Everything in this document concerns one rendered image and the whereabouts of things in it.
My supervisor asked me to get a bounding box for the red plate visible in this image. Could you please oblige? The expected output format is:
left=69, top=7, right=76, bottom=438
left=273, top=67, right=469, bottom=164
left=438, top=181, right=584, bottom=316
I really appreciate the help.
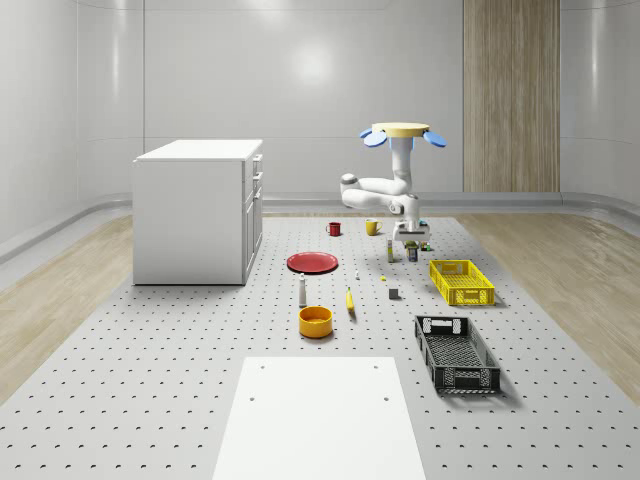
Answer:
left=286, top=251, right=341, bottom=275

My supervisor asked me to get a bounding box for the white board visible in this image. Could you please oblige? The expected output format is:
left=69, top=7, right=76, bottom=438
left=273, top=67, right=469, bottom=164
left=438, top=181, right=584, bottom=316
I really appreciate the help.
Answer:
left=212, top=356, right=428, bottom=480

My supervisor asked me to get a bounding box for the yellow bowl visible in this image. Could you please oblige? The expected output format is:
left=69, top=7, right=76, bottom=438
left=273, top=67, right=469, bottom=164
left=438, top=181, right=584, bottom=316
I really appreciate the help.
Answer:
left=298, top=305, right=334, bottom=340

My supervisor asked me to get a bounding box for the dark grey basket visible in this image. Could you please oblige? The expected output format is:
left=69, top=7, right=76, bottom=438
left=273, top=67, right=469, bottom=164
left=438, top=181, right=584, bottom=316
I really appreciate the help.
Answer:
left=413, top=315, right=503, bottom=397

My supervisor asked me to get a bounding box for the white cabinet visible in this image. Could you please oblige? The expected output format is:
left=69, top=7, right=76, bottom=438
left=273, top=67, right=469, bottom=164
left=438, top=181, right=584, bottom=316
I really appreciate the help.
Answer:
left=132, top=138, right=265, bottom=287

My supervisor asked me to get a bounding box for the yellow basket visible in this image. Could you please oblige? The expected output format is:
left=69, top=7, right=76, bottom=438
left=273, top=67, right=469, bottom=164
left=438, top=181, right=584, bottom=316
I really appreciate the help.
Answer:
left=428, top=258, right=497, bottom=308

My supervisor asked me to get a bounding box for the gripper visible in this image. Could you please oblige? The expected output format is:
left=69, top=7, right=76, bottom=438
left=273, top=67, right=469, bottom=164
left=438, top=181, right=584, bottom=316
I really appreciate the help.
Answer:
left=392, top=222, right=432, bottom=249

